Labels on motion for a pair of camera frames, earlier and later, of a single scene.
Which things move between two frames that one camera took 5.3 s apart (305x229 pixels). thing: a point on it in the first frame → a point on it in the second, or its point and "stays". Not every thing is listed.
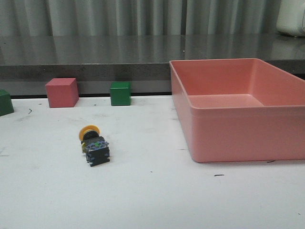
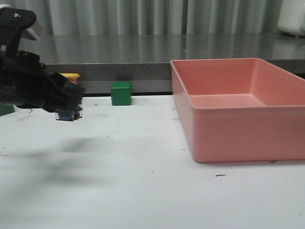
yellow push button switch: (94, 146) → (72, 115)
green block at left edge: (6, 107) stays
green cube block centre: (120, 92) stays
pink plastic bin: (240, 109) stays
